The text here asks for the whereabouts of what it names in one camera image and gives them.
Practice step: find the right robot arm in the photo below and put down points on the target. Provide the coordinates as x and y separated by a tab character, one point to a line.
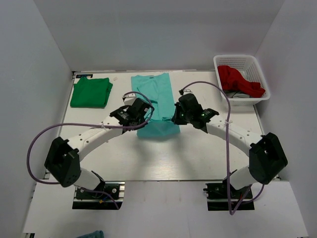
266	155

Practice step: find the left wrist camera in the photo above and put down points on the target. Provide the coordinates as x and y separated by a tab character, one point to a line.
129	99

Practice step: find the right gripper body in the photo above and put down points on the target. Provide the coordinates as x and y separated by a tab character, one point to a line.
182	118

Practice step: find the teal t-shirt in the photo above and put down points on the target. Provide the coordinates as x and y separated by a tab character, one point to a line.
158	89

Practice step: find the white plastic basket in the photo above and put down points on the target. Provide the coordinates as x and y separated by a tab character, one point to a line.
249	68

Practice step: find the folded green t-shirt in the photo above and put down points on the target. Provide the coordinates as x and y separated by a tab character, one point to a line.
91	93

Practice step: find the blue label sticker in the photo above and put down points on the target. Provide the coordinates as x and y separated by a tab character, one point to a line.
84	75

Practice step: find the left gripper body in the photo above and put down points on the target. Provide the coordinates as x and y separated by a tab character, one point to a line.
141	120

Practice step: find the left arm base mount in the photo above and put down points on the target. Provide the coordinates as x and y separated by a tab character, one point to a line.
112	200

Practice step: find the red t-shirt in basket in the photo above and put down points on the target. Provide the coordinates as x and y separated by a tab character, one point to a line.
232	80

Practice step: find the dark teal cloth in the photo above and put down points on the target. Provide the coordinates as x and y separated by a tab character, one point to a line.
95	234

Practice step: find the grey garment in basket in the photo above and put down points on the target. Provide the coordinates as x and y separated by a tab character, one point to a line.
236	95

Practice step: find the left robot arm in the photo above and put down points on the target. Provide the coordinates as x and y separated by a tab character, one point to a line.
65	155

